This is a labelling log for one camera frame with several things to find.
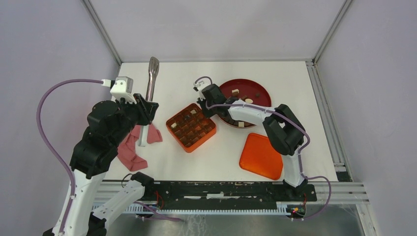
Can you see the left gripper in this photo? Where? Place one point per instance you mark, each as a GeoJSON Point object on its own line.
{"type": "Point", "coordinates": [147, 109]}

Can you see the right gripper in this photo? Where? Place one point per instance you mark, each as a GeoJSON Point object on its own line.
{"type": "Point", "coordinates": [206, 114]}

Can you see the orange chocolate box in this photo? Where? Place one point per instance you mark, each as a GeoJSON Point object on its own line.
{"type": "Point", "coordinates": [190, 128]}

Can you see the metal serving tongs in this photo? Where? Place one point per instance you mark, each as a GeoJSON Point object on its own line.
{"type": "Point", "coordinates": [153, 73]}

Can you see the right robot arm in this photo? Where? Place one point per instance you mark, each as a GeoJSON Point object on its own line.
{"type": "Point", "coordinates": [284, 131]}

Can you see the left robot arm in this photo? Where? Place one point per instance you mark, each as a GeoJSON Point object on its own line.
{"type": "Point", "coordinates": [109, 124]}

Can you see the red round tray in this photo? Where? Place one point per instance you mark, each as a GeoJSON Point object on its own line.
{"type": "Point", "coordinates": [247, 89]}

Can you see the pink cloth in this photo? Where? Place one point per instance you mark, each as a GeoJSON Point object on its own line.
{"type": "Point", "coordinates": [127, 148]}

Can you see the orange box lid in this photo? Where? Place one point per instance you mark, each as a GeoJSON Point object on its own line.
{"type": "Point", "coordinates": [259, 157]}

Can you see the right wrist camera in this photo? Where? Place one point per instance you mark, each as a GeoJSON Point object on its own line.
{"type": "Point", "coordinates": [199, 86]}

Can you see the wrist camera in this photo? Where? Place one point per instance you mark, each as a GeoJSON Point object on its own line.
{"type": "Point", "coordinates": [199, 86]}
{"type": "Point", "coordinates": [122, 90]}

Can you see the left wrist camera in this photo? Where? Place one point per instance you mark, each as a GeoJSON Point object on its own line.
{"type": "Point", "coordinates": [122, 90]}

